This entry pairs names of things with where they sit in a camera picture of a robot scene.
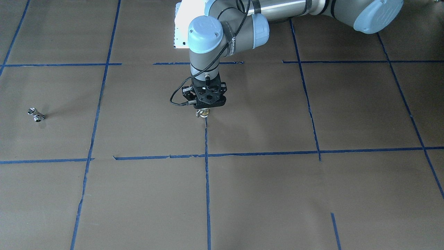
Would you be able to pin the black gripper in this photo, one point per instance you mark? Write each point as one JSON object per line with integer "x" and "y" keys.
{"x": 187, "y": 91}

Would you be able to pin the white PPR brass valve fitting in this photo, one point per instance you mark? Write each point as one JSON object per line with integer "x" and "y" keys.
{"x": 203, "y": 113}

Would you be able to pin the chrome angle valve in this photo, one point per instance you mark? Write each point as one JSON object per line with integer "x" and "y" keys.
{"x": 38, "y": 117}

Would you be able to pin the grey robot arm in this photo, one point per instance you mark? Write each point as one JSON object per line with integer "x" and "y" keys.
{"x": 221, "y": 28}

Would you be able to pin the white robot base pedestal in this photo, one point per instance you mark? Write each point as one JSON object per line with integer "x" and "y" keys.
{"x": 186, "y": 11}

